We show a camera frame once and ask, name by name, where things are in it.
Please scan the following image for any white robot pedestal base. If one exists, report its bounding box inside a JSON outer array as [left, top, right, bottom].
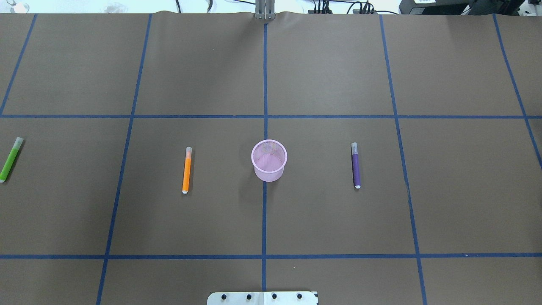
[[207, 291, 319, 305]]

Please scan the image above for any grey aluminium frame post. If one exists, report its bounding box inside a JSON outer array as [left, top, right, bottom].
[[254, 0, 276, 21]]

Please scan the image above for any green highlighter pen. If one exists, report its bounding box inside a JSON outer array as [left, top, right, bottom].
[[0, 137, 25, 183]]

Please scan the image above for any round silver key tag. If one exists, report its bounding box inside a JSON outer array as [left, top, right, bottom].
[[6, 0, 30, 14]]

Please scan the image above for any orange highlighter pen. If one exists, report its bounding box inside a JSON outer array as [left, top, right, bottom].
[[182, 147, 192, 194]]

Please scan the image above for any purple highlighter pen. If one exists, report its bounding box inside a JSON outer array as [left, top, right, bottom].
[[351, 142, 361, 189]]

